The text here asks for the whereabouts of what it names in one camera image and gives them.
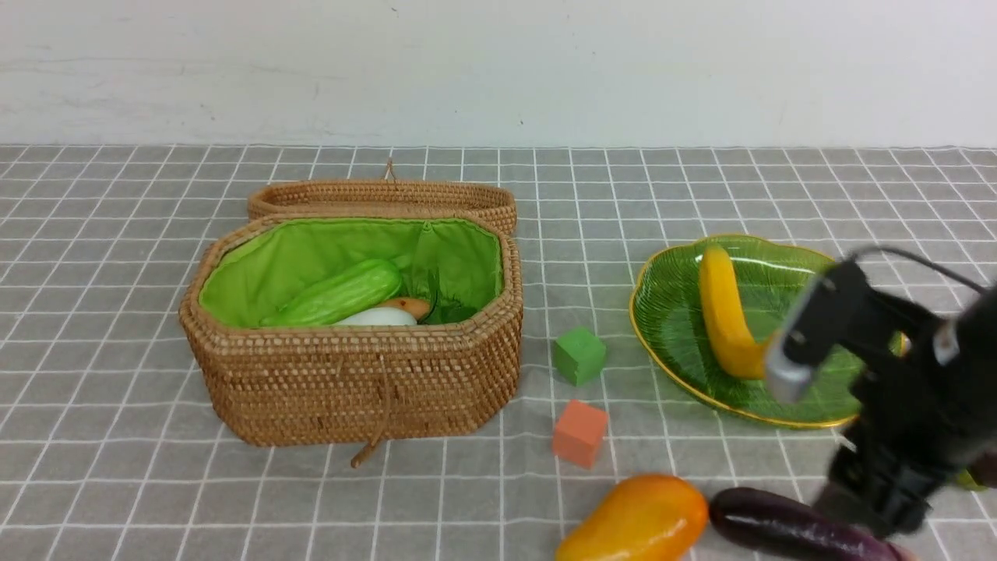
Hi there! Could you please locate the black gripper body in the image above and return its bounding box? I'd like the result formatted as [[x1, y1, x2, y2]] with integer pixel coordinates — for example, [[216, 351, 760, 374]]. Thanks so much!
[[813, 297, 982, 538]]

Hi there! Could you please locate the purple eggplant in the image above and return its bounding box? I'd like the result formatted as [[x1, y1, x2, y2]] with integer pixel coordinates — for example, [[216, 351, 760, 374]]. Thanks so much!
[[709, 486, 919, 560]]

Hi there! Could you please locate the yellow banana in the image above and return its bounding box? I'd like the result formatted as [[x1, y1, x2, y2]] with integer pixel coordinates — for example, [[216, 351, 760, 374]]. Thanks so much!
[[699, 244, 776, 381]]

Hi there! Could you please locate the orange yellow mango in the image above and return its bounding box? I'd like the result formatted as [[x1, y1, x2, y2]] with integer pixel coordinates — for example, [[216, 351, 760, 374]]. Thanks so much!
[[553, 473, 709, 560]]

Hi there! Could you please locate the brown potato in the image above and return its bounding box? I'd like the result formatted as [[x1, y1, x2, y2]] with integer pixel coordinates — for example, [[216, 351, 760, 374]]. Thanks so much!
[[379, 297, 433, 322]]

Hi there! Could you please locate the white radish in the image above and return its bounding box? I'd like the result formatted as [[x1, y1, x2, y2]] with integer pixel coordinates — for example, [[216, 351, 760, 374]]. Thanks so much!
[[334, 306, 419, 326]]

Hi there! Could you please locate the green cucumber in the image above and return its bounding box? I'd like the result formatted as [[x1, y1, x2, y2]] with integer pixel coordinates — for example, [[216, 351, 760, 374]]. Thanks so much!
[[260, 259, 403, 327]]

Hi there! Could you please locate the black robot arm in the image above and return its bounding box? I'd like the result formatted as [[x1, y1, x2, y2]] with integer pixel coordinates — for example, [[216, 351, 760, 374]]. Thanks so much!
[[813, 290, 996, 538]]

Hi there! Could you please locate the dark purple mangosteen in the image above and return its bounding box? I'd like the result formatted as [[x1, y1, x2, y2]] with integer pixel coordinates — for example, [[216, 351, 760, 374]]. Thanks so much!
[[957, 450, 996, 490]]

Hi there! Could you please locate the green glass plate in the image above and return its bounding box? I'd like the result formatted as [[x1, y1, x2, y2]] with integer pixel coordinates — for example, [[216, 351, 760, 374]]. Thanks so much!
[[629, 234, 862, 429]]

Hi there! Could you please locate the orange foam block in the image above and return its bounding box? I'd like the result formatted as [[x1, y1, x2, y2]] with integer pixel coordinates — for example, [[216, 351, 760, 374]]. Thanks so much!
[[551, 399, 609, 469]]

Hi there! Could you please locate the green foam block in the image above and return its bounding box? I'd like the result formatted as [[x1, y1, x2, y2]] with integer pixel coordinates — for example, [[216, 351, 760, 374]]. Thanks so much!
[[553, 326, 608, 386]]

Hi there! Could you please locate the woven wicker basket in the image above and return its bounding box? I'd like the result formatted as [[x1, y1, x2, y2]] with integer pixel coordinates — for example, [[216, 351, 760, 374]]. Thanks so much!
[[179, 207, 523, 468]]

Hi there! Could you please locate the black cable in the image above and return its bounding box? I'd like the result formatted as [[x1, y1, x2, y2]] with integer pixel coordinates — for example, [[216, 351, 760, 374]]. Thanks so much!
[[849, 246, 990, 295]]

